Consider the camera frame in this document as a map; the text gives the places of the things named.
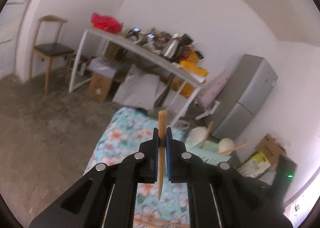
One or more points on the cardboard box by wall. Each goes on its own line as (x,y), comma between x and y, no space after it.
(270,149)

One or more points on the white ladle spoon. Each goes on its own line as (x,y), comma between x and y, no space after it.
(225,146)

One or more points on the yellow bag on table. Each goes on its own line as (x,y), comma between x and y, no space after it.
(191,64)

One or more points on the white pillow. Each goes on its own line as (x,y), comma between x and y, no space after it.
(139,90)

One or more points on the floral blue tablecloth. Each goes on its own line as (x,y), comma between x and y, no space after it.
(123,136)

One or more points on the wooden chair black seat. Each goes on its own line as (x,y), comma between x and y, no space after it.
(50,51)

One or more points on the mint green utensil holder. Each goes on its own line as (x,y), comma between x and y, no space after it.
(209,153)

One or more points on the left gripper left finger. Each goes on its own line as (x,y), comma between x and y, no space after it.
(105,196)

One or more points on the brown cardboard box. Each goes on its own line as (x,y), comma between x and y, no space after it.
(99,87)

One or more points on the pink rolled mat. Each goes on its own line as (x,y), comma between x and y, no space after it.
(212,89)

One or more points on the white side table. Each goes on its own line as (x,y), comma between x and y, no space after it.
(173,68)

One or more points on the white door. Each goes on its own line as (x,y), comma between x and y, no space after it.
(11,19)

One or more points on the grey refrigerator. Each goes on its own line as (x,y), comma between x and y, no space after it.
(243,96)

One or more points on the steel electric kettle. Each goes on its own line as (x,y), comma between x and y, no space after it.
(170,47)

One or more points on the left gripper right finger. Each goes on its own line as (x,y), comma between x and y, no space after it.
(219,196)

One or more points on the red plastic bag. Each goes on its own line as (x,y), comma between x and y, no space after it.
(106,23)

